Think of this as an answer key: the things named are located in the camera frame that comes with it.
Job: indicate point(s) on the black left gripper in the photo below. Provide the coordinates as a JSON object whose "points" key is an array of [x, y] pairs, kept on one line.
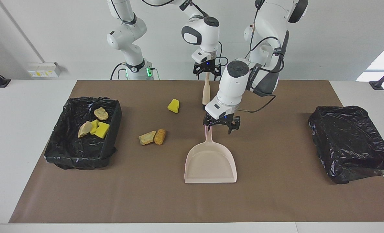
{"points": [[221, 119]]}

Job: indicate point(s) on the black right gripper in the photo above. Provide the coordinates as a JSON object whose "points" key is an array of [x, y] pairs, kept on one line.
{"points": [[207, 64]]}

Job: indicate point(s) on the beige hand brush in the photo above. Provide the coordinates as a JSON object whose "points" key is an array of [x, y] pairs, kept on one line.
{"points": [[206, 90]]}

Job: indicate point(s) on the pink plastic dustpan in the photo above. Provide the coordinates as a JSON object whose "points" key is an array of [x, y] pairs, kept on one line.
{"points": [[211, 161]]}

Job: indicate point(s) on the brown fried bun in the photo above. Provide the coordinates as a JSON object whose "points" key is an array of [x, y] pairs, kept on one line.
{"points": [[160, 137]]}

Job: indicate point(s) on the pale toast chunk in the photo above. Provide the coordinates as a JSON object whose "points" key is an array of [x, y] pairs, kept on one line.
{"points": [[147, 138]]}

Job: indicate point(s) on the pale lumpy bread piece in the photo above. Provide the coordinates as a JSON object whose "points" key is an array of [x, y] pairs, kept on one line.
{"points": [[101, 113]]}

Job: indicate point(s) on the green yellow sponge piece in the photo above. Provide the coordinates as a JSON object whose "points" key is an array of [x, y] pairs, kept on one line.
{"points": [[103, 130]]}

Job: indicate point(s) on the small yellow sponge piece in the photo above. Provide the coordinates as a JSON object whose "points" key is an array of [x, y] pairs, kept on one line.
{"points": [[94, 124]]}

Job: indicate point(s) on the orange striped bread piece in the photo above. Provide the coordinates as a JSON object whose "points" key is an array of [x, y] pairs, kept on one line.
{"points": [[85, 129]]}

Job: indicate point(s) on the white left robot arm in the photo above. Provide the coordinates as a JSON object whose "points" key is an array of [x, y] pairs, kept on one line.
{"points": [[237, 84]]}

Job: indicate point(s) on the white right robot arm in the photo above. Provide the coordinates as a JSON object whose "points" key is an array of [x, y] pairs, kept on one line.
{"points": [[127, 32]]}

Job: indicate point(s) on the black bag lined bin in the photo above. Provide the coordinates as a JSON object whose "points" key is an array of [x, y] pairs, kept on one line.
{"points": [[69, 152], [350, 142]]}

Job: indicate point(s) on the large yellow sponge piece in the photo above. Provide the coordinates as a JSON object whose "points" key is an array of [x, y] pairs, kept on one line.
{"points": [[173, 106]]}

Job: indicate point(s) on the brown paper mat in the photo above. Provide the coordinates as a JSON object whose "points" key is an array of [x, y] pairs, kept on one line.
{"points": [[146, 194]]}

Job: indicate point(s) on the white wall socket box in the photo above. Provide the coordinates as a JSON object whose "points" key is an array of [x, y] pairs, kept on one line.
{"points": [[44, 69]]}

